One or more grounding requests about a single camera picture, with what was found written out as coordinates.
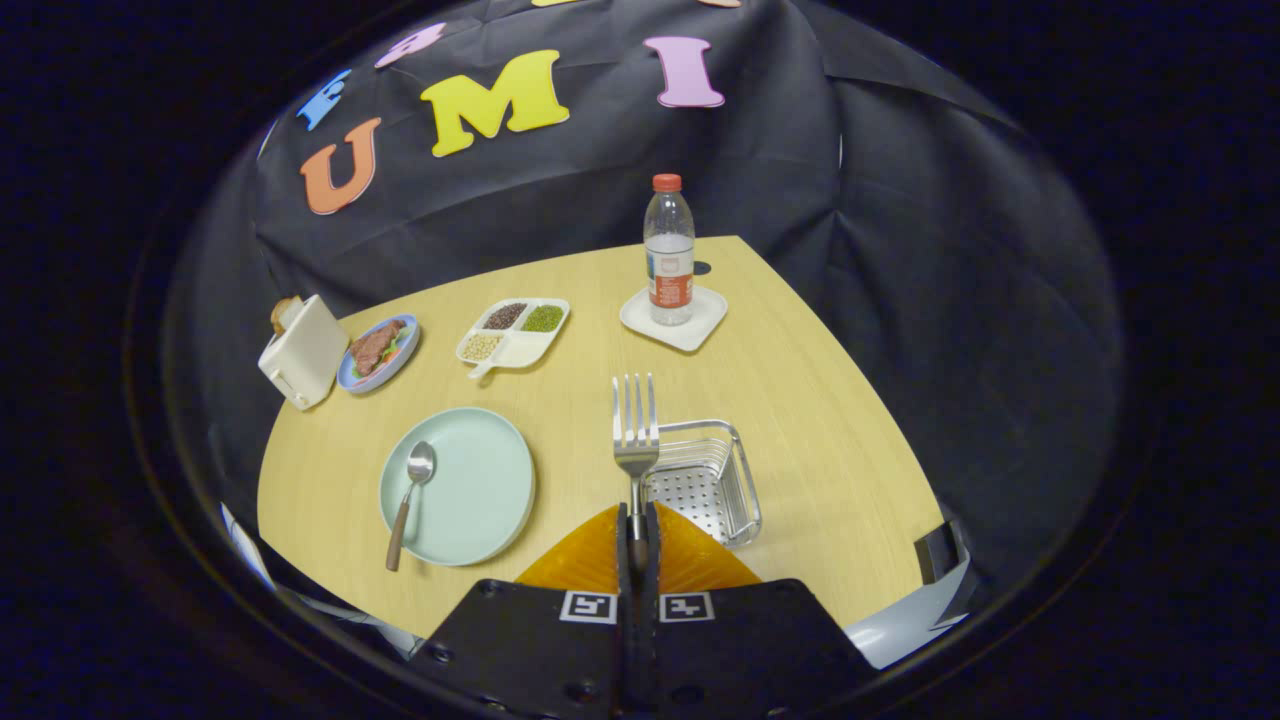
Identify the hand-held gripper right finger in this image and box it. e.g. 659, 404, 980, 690
640, 503, 886, 720

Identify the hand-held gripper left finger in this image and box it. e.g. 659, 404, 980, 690
405, 503, 641, 720

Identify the metal fork wooden handle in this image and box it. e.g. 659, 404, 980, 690
612, 373, 661, 571

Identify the metal spoon wooden handle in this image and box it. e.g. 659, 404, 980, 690
385, 441, 437, 573

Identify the metal perforated basket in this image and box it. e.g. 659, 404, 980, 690
645, 419, 763, 548

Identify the pale green plate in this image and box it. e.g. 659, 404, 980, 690
379, 407, 537, 568

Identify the white divided dish with grains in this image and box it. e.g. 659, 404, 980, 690
456, 297, 571, 380

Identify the small blue plate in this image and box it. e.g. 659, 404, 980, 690
337, 314, 421, 395

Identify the white square coaster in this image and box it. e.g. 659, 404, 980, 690
619, 285, 729, 353

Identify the meat and vegetable food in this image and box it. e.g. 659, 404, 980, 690
348, 319, 411, 377

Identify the white toaster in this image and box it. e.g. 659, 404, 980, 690
258, 294, 351, 412

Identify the clear water bottle red cap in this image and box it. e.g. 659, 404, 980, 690
643, 173, 696, 327

